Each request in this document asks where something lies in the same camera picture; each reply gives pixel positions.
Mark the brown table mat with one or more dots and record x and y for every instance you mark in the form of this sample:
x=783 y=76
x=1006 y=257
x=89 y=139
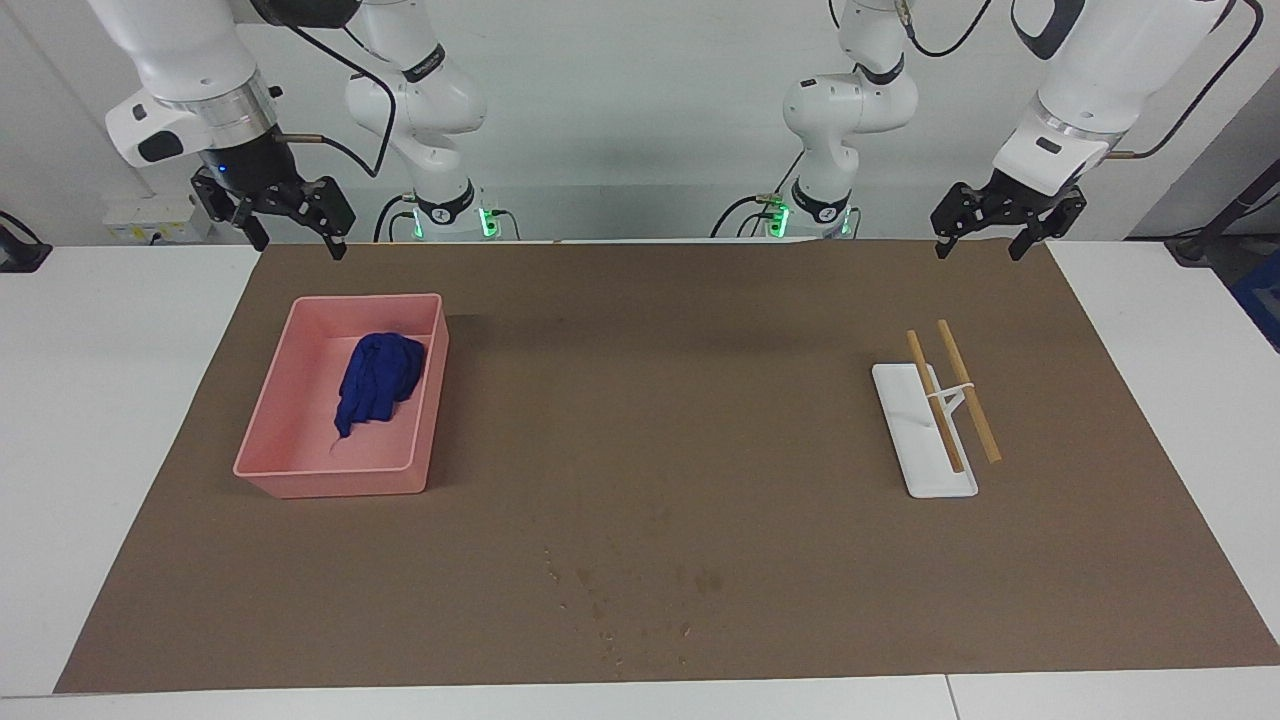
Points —
x=700 y=450

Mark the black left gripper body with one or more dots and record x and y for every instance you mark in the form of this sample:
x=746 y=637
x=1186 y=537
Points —
x=1022 y=198

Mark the white wall socket box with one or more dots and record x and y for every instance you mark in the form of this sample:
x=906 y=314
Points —
x=150 y=218

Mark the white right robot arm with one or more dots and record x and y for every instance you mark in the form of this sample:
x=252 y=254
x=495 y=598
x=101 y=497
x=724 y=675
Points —
x=180 y=60

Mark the pink plastic bin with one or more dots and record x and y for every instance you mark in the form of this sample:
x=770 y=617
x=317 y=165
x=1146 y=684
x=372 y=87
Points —
x=300 y=440

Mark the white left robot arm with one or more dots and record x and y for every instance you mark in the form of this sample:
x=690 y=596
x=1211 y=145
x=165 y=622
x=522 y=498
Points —
x=1100 y=80

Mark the black stand pole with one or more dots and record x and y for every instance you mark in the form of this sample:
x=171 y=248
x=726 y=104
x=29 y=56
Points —
x=1225 y=215

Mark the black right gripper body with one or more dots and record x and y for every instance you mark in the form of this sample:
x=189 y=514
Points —
x=250 y=175

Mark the blue crate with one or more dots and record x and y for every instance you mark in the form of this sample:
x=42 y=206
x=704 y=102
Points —
x=1262 y=300

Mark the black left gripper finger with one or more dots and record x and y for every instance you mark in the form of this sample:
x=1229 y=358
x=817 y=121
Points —
x=957 y=207
x=1056 y=220

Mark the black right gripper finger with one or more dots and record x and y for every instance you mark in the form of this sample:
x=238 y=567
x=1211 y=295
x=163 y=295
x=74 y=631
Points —
x=338 y=222
x=255 y=228

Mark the blue towel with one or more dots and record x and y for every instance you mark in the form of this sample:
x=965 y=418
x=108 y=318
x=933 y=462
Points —
x=380 y=380

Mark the black table clamp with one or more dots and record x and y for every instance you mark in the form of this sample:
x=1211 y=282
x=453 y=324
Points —
x=20 y=255

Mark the white rack with wooden rods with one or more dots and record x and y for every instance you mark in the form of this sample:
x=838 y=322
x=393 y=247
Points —
x=925 y=460

